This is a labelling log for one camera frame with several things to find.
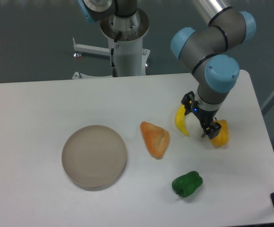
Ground green bell pepper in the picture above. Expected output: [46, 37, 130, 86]
[171, 171, 203, 198]

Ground orange yellow bell pepper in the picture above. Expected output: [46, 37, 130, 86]
[211, 120, 229, 147]

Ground black cable on pedestal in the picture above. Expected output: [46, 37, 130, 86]
[110, 30, 123, 78]

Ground yellow banana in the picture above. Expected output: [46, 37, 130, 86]
[175, 105, 189, 136]

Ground beige round plate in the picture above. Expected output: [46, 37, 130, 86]
[61, 125, 128, 191]

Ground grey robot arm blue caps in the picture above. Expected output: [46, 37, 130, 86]
[78, 0, 256, 139]

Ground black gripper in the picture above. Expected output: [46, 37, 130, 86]
[181, 91, 222, 139]

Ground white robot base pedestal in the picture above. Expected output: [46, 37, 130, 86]
[73, 8, 150, 77]

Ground orange bread wedge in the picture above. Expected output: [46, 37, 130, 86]
[140, 122, 170, 159]

